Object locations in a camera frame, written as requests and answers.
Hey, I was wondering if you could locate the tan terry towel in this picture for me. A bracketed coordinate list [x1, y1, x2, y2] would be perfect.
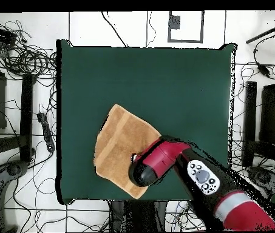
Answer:
[93, 103, 162, 200]

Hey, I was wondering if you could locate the dark green table cloth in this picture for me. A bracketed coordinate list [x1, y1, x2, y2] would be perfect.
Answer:
[55, 39, 237, 206]

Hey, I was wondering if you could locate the black power strip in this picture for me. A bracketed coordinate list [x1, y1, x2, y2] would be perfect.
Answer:
[36, 112, 56, 153]

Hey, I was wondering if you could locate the dark grey square plate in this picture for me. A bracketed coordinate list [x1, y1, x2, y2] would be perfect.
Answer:
[168, 15, 181, 30]

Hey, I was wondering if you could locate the black power adapter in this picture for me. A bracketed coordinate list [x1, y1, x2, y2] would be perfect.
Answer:
[256, 62, 271, 78]

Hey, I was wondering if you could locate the black tripod pole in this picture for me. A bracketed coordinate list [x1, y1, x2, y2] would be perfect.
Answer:
[245, 10, 275, 45]

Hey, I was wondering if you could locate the black electronics box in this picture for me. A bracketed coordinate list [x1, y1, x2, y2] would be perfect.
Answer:
[0, 24, 18, 46]

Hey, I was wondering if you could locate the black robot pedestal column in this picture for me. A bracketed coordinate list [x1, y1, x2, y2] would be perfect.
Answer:
[109, 200, 168, 232]

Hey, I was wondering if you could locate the grey square floor frame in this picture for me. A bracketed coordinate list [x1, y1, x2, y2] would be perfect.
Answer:
[168, 10, 205, 44]

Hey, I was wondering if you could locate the long black cable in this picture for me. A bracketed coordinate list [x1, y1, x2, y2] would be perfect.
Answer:
[101, 11, 128, 47]

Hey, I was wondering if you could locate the black metal frame stand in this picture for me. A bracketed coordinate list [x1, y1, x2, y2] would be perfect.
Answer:
[242, 81, 275, 168]
[0, 53, 36, 166]

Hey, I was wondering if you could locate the grey pedestal leg with caster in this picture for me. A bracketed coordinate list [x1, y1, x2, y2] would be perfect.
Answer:
[246, 166, 275, 196]
[0, 160, 30, 232]

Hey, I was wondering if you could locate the black coiled cable bundle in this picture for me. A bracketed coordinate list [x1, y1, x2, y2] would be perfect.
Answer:
[0, 19, 58, 78]

